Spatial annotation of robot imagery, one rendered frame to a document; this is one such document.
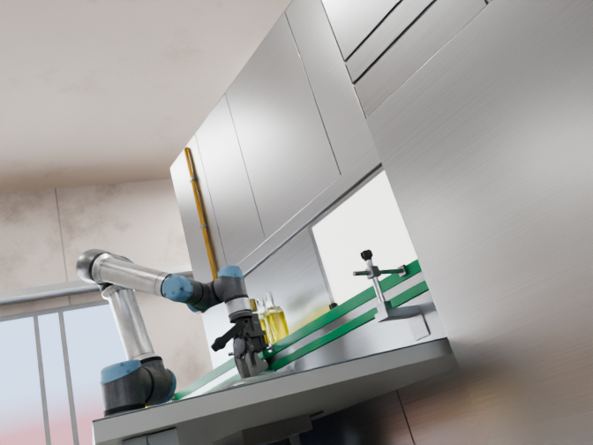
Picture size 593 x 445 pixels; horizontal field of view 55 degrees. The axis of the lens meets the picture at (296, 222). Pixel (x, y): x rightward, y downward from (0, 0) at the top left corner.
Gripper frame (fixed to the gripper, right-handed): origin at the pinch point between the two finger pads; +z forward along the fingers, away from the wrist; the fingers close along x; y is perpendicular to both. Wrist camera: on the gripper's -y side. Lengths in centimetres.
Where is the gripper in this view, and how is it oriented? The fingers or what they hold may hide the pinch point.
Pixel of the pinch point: (250, 382)
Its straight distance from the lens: 169.7
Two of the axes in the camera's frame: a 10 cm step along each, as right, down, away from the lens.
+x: -5.3, 4.5, 7.2
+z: 2.6, 8.9, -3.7
